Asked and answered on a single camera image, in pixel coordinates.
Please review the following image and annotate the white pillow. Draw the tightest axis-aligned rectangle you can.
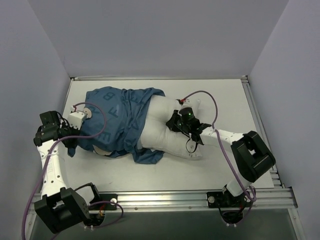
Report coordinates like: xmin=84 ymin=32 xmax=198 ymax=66
xmin=139 ymin=95 xmax=202 ymax=159

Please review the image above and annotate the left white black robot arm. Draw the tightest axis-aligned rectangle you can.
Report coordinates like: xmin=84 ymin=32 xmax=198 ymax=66
xmin=33 ymin=110 xmax=101 ymax=234

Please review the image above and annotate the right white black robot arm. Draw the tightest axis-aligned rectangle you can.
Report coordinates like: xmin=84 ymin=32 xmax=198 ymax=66
xmin=166 ymin=107 xmax=276 ymax=207

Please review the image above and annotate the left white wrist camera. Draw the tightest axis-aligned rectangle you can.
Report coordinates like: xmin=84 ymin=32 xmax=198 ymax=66
xmin=67 ymin=106 xmax=87 ymax=130

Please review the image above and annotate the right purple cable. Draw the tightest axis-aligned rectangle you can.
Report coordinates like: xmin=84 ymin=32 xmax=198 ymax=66
xmin=178 ymin=90 xmax=258 ymax=223

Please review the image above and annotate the purple cable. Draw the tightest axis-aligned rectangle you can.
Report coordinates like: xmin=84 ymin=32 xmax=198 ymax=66
xmin=21 ymin=102 xmax=125 ymax=240
xmin=178 ymin=90 xmax=258 ymax=223

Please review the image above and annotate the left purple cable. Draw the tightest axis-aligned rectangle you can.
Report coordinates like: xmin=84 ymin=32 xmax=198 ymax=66
xmin=21 ymin=102 xmax=125 ymax=240

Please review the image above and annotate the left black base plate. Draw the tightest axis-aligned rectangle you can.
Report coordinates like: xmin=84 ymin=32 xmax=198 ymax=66
xmin=89 ymin=193 xmax=118 ymax=211

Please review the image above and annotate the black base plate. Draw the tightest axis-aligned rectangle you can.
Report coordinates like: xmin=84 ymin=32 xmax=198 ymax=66
xmin=206 ymin=191 xmax=251 ymax=209
xmin=89 ymin=193 xmax=118 ymax=211

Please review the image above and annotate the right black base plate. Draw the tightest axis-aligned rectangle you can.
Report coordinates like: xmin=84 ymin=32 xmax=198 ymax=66
xmin=206 ymin=191 xmax=251 ymax=209

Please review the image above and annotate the aluminium front rail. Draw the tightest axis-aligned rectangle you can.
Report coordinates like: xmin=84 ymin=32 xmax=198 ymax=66
xmin=26 ymin=188 xmax=299 ymax=215

